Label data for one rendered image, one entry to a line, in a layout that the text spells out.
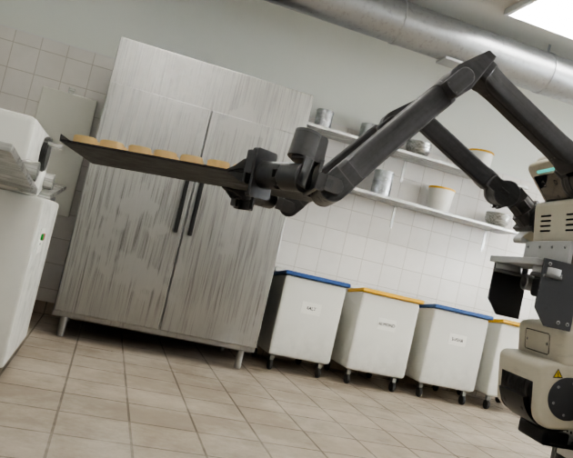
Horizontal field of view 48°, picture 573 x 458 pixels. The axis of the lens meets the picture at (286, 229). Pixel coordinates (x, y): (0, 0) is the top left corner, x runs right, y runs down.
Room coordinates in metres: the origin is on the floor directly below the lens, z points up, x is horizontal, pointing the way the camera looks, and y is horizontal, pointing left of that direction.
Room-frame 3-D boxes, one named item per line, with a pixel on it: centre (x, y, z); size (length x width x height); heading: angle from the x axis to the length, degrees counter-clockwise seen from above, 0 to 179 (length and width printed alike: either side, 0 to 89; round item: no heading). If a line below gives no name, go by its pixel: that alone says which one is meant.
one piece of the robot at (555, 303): (1.67, -0.66, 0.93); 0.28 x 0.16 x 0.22; 7
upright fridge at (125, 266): (4.82, 0.80, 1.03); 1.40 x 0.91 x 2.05; 105
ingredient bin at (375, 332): (5.40, -0.86, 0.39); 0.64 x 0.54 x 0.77; 16
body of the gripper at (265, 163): (1.32, 0.06, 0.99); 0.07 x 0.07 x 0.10; 52
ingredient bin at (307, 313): (5.23, -0.23, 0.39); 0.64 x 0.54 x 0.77; 18
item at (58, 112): (5.02, 1.88, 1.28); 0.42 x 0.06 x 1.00; 105
